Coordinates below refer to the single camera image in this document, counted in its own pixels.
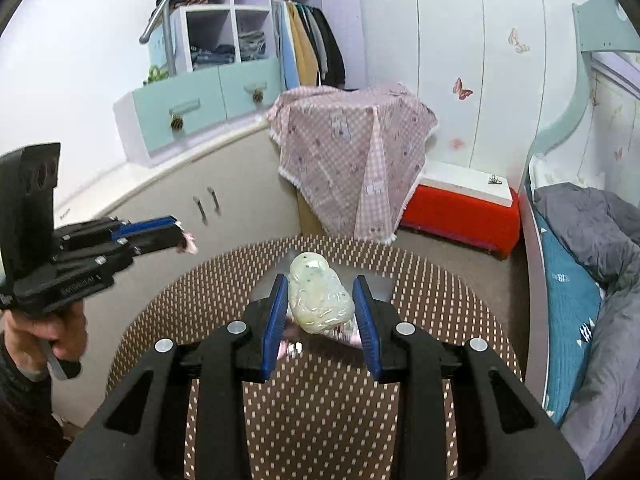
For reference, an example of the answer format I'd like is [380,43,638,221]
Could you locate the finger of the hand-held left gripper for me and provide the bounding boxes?
[54,215,183,253]
[50,232,185,286]

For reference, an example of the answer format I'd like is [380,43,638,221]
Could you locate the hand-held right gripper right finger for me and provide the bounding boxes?
[351,275,586,480]

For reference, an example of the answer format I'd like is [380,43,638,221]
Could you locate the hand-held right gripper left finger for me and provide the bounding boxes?
[60,275,291,480]

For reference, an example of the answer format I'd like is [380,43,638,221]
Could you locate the grey jewelry box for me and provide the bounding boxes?
[250,272,396,361]

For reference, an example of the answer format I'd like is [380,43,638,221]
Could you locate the pale jade pendant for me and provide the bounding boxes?
[286,253,355,333]

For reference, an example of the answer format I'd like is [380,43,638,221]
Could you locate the person's left forearm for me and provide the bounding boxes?
[0,332,71,466]

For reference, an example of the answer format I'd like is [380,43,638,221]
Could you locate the brown polka-dot table cover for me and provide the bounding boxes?
[105,232,523,480]

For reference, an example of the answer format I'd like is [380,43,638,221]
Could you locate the beige low cabinet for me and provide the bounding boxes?
[50,120,306,411]

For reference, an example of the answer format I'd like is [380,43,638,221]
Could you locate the lilac stair shelf cabinet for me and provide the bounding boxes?
[112,0,366,168]

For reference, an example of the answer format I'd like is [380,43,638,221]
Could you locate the red storage box white lid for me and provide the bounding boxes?
[398,162,521,260]

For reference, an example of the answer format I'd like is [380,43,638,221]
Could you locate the pink bear-print cloth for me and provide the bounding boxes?
[266,82,438,245]

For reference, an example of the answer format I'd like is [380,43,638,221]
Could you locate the dark folded jeans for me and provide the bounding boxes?
[190,44,236,68]

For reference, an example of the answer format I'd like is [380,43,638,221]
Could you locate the teal bedsheet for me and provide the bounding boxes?
[532,210,608,426]

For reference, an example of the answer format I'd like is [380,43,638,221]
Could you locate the light folded jeans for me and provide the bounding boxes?
[237,30,267,61]

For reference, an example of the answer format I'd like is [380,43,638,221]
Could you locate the grey metal handrail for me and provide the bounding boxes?
[139,0,201,76]

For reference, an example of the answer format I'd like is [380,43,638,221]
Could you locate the light blue hanging garment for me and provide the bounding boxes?
[277,1,300,90]

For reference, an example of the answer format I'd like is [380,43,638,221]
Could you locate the yellow hanging garment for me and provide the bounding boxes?
[289,2,320,86]

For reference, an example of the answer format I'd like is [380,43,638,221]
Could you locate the grey duvet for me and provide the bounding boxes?
[532,182,640,478]

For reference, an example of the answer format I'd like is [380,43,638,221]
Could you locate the black hanging jacket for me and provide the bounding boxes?
[312,6,347,86]

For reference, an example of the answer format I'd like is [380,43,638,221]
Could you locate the grey hanging garment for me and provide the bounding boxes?
[302,5,328,83]

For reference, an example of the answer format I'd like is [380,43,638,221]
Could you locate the white wardrobe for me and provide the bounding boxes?
[350,0,601,196]

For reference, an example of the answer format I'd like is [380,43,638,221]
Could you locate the pale butterfly sticker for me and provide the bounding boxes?
[507,27,531,55]

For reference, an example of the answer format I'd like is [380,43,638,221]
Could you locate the teal bunk bed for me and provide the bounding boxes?
[520,0,640,480]

